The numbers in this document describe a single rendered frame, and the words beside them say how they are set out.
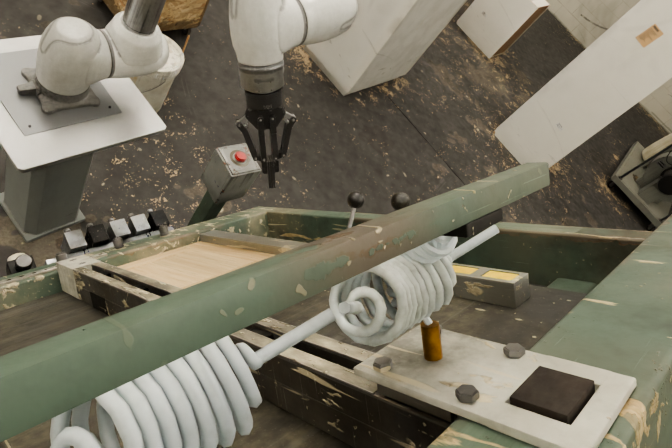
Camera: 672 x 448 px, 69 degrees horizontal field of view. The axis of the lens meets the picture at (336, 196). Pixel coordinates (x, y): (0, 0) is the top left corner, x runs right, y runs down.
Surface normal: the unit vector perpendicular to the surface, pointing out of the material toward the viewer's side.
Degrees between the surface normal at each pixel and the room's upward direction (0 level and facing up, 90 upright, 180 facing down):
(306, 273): 35
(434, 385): 55
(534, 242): 90
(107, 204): 0
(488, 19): 90
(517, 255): 90
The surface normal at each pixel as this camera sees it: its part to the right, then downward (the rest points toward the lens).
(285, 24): 0.73, 0.34
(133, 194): 0.49, -0.55
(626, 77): -0.61, 0.34
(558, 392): -0.14, -0.98
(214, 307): 0.70, 0.02
